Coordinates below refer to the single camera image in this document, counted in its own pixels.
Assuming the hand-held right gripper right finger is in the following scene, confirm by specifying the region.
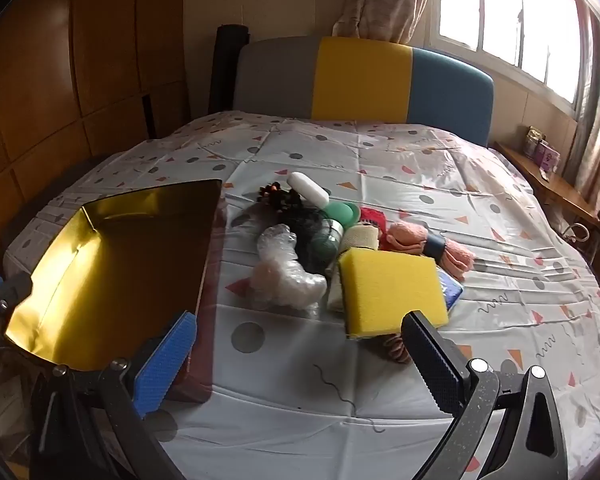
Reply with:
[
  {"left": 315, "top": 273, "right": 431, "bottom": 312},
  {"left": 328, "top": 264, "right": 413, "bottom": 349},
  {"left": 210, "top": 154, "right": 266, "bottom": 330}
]
[{"left": 401, "top": 310, "right": 570, "bottom": 480}]

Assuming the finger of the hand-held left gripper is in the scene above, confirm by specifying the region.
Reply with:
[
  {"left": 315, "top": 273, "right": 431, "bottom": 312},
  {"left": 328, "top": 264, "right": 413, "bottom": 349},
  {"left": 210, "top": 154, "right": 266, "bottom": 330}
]
[{"left": 0, "top": 271, "right": 35, "bottom": 356}]

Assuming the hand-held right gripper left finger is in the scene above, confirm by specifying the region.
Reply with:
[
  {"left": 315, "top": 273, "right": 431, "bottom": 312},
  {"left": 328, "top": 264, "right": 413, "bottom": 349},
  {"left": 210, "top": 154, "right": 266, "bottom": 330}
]
[{"left": 29, "top": 310, "right": 200, "bottom": 480}]

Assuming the pink striped sock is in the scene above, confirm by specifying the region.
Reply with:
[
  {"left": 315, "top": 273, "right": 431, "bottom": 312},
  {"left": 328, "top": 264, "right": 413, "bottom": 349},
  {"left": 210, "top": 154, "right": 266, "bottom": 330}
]
[{"left": 380, "top": 332, "right": 410, "bottom": 363}]

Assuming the blue packet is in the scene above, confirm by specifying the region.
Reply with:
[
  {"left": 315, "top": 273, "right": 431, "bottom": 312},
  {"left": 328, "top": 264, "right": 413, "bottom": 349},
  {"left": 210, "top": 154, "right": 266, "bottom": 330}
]
[{"left": 437, "top": 270, "right": 465, "bottom": 308}]

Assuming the yellow sponge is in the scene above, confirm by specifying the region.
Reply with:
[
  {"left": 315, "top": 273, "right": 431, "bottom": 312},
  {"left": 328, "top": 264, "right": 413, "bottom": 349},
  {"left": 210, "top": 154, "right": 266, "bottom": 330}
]
[{"left": 339, "top": 251, "right": 450, "bottom": 338}]

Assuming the maroon gift box gold lining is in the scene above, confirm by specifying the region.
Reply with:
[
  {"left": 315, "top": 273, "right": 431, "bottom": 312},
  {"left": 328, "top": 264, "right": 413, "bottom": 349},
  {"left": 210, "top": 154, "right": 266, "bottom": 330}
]
[{"left": 4, "top": 178, "right": 227, "bottom": 405}]

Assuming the beige cloth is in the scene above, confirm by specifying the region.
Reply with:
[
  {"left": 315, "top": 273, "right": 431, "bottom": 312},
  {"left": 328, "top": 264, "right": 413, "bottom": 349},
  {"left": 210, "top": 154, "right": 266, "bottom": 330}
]
[{"left": 324, "top": 255, "right": 351, "bottom": 313}]

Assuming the pink towel with blue band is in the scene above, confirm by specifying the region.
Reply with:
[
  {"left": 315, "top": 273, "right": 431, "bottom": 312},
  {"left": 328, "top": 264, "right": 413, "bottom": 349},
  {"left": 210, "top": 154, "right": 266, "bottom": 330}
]
[{"left": 382, "top": 221, "right": 476, "bottom": 281}]

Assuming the clear plastic bag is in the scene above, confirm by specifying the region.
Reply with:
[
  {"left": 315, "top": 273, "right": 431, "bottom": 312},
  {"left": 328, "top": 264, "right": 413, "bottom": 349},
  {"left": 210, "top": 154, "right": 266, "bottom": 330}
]
[{"left": 250, "top": 224, "right": 328, "bottom": 308}]

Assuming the red sock with cream cuff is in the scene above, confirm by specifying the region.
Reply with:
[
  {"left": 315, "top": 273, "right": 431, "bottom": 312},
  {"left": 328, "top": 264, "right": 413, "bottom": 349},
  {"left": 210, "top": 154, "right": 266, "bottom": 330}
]
[{"left": 339, "top": 205, "right": 390, "bottom": 252}]

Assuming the black mesh puff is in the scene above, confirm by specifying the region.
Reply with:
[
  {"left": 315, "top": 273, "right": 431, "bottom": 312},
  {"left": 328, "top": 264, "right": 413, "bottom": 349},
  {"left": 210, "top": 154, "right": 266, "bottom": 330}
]
[{"left": 280, "top": 205, "right": 341, "bottom": 273}]

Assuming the dark scrunchie with orange bits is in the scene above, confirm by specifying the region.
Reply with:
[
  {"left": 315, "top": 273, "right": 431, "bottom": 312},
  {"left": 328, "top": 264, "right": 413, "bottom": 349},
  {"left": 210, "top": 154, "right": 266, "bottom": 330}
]
[{"left": 257, "top": 181, "right": 303, "bottom": 208}]

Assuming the white oval case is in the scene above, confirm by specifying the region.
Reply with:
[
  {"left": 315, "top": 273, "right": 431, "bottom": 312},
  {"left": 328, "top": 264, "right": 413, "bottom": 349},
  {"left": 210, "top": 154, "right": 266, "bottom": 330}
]
[{"left": 286, "top": 172, "right": 331, "bottom": 208}]

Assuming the wooden side shelf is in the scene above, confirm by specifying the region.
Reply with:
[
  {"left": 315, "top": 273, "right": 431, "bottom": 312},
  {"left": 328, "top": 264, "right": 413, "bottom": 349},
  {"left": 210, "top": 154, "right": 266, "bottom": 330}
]
[{"left": 495, "top": 141, "right": 600, "bottom": 281}]

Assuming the purple box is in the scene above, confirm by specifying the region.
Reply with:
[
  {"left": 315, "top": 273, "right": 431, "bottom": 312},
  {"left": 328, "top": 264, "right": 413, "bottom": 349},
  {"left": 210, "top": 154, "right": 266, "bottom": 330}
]
[{"left": 535, "top": 140, "right": 562, "bottom": 171}]

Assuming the wooden wardrobe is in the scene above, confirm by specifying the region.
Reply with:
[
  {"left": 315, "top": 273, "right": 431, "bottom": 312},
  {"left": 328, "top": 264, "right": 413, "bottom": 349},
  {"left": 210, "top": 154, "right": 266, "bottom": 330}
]
[{"left": 0, "top": 0, "right": 191, "bottom": 221}]

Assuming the gold packet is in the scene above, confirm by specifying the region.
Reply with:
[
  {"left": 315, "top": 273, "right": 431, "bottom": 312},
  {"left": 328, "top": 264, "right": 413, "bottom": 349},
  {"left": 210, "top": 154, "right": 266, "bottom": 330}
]
[{"left": 524, "top": 126, "right": 546, "bottom": 156}]

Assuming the grey yellow blue headboard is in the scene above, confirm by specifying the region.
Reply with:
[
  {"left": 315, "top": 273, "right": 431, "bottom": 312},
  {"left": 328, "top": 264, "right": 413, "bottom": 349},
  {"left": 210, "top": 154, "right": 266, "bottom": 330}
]
[{"left": 232, "top": 36, "right": 496, "bottom": 148}]

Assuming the black rolled mat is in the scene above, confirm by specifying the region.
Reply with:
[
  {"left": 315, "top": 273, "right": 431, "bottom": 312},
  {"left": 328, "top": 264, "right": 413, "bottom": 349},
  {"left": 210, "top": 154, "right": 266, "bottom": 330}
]
[{"left": 209, "top": 24, "right": 251, "bottom": 116}]

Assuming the grey side curtain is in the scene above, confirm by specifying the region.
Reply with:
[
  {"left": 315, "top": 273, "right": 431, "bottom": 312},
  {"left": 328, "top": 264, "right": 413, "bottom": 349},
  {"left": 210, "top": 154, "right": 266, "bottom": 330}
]
[{"left": 562, "top": 5, "right": 600, "bottom": 211}]

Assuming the window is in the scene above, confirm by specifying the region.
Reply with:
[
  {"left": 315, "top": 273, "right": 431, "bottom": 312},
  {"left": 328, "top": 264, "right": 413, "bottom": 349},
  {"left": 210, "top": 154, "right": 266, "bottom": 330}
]
[{"left": 432, "top": 0, "right": 588, "bottom": 116}]

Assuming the beige curtain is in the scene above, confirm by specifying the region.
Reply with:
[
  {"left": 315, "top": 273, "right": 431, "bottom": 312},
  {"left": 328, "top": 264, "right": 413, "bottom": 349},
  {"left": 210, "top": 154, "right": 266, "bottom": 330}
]
[{"left": 332, "top": 0, "right": 438, "bottom": 43}]

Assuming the white cable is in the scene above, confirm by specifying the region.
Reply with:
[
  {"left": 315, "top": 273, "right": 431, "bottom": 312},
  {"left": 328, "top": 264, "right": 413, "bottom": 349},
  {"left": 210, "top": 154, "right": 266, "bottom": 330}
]
[{"left": 562, "top": 222, "right": 591, "bottom": 243}]

